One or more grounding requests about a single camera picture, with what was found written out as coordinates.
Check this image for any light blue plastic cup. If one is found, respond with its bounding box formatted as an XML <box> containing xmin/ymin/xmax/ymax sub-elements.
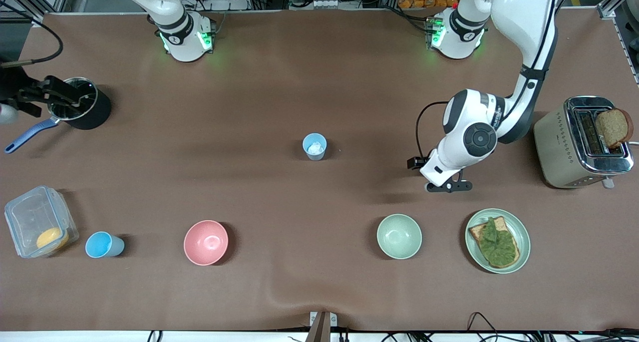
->
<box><xmin>302</xmin><ymin>133</ymin><xmax>328</xmax><ymax>161</ymax></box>
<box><xmin>85</xmin><ymin>231</ymin><xmax>125</xmax><ymax>259</ymax></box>

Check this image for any glass lid blue knob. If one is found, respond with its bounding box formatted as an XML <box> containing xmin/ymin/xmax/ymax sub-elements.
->
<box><xmin>48</xmin><ymin>77</ymin><xmax>98</xmax><ymax>121</ymax></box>

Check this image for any toast slice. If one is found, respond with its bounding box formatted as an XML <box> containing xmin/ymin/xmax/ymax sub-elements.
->
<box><xmin>468</xmin><ymin>216</ymin><xmax>521</xmax><ymax>269</ymax></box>

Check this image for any pale green bowl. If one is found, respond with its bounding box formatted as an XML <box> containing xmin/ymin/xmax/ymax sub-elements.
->
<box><xmin>376</xmin><ymin>213</ymin><xmax>423</xmax><ymax>260</ymax></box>

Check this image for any green lettuce leaf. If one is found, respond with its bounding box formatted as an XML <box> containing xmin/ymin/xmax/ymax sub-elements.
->
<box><xmin>479</xmin><ymin>217</ymin><xmax>518</xmax><ymax>266</ymax></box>

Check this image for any clear plastic lidded container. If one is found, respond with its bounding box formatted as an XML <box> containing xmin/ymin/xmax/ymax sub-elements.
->
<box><xmin>4</xmin><ymin>185</ymin><xmax>79</xmax><ymax>259</ymax></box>

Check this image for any pale green plate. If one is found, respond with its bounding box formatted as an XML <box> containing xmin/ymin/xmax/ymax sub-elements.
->
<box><xmin>465</xmin><ymin>208</ymin><xmax>531</xmax><ymax>274</ymax></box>

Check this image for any beige chrome toaster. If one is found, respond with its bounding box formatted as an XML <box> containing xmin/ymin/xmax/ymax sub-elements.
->
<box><xmin>533</xmin><ymin>96</ymin><xmax>636</xmax><ymax>189</ymax></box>

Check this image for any yellow round sponge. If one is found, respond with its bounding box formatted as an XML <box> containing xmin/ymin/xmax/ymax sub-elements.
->
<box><xmin>36</xmin><ymin>227</ymin><xmax>69</xmax><ymax>251</ymax></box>

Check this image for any brown table cloth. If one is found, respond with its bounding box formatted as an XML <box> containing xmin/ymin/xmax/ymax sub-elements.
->
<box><xmin>0</xmin><ymin>8</ymin><xmax>639</xmax><ymax>333</ymax></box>

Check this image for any brown bread slice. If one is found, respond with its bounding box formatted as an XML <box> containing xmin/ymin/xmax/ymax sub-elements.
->
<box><xmin>595</xmin><ymin>108</ymin><xmax>634</xmax><ymax>149</ymax></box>

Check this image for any pink bowl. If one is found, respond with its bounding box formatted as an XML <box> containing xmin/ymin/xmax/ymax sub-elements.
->
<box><xmin>183</xmin><ymin>220</ymin><xmax>229</xmax><ymax>266</ymax></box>

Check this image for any black saucepan blue handle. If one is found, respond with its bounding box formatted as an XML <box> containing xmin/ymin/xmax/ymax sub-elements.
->
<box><xmin>4</xmin><ymin>77</ymin><xmax>112</xmax><ymax>154</ymax></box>

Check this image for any black floor cable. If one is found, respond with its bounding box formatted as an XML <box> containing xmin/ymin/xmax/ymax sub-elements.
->
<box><xmin>467</xmin><ymin>312</ymin><xmax>500</xmax><ymax>342</ymax></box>

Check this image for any grey metal table bracket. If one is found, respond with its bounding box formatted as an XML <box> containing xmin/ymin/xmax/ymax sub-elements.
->
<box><xmin>306</xmin><ymin>311</ymin><xmax>338</xmax><ymax>342</ymax></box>

